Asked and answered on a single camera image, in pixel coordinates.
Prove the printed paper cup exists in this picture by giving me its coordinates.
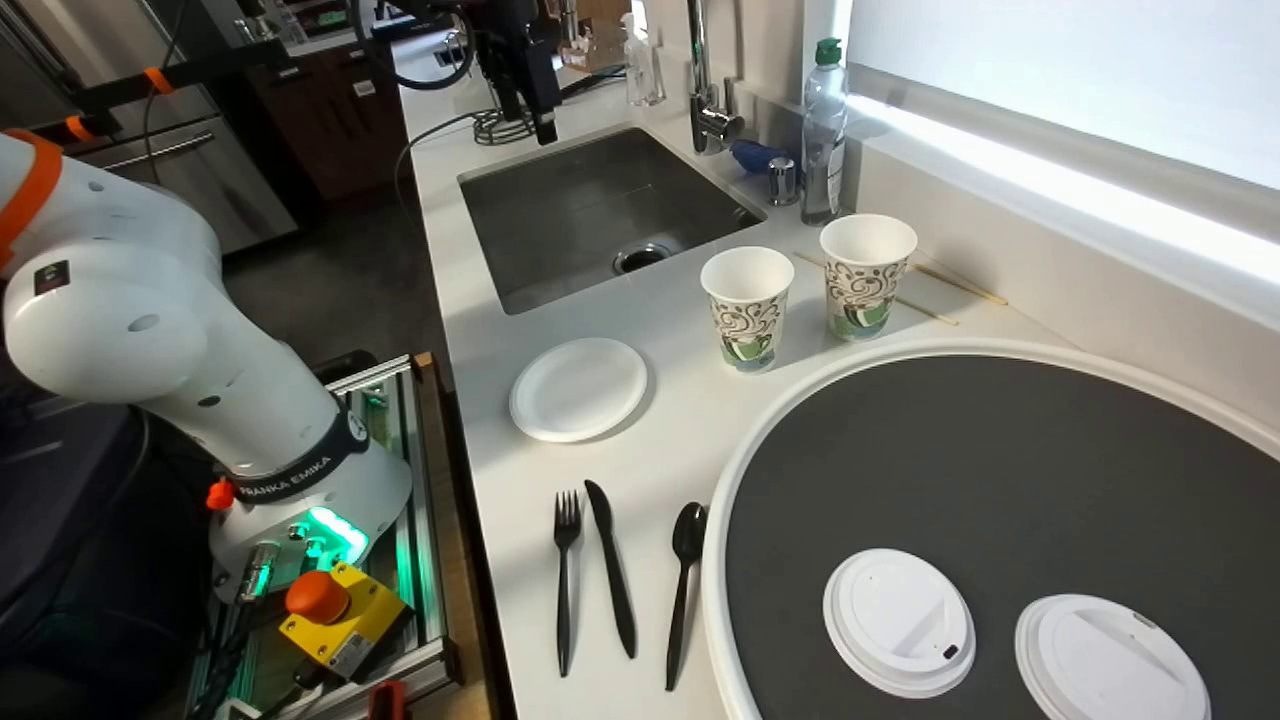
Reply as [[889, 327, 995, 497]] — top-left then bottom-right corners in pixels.
[[815, 209, 926, 345], [697, 245, 800, 378]]

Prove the white plastic cup lid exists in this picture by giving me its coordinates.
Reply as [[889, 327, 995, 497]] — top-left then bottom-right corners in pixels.
[[1014, 593, 1217, 720], [822, 546, 980, 705]]

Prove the white round plate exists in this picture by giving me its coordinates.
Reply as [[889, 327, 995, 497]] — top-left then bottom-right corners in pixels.
[[503, 334, 656, 448]]

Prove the stainless steel sink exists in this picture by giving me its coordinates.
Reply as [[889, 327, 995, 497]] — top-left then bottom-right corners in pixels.
[[456, 125, 769, 319]]

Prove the black plastic spoon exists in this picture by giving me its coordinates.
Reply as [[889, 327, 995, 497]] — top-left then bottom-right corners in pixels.
[[662, 499, 711, 697]]

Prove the black plastic knife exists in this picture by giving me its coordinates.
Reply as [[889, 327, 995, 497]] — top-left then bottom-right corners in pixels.
[[580, 476, 643, 664]]

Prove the blue dish brush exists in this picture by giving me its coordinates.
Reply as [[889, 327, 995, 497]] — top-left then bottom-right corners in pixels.
[[728, 131, 806, 213]]

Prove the chrome faucet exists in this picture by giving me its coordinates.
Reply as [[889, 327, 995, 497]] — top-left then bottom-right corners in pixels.
[[685, 0, 751, 157]]

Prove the round black tray white rim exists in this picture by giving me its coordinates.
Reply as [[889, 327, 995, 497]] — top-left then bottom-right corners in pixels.
[[701, 335, 1280, 720]]

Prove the yellow emergency stop box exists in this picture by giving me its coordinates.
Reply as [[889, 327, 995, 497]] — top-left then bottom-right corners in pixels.
[[278, 566, 414, 686]]

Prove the brown wooden cabinet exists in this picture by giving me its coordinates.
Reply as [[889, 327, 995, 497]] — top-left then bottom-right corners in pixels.
[[246, 37, 410, 209]]

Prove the stainless steel appliance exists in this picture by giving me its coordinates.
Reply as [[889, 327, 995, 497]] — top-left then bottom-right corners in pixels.
[[77, 85, 300, 257]]

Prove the dark fabric covered object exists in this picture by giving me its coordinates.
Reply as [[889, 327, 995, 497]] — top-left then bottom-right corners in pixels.
[[0, 394, 232, 720]]

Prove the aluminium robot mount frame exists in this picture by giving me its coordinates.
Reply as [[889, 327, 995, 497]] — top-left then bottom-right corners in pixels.
[[183, 351, 474, 720]]

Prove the black cable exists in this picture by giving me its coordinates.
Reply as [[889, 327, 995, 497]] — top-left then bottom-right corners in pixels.
[[392, 110, 485, 194]]

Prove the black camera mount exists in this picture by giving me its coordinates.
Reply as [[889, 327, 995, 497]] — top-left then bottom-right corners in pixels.
[[460, 0, 567, 148]]

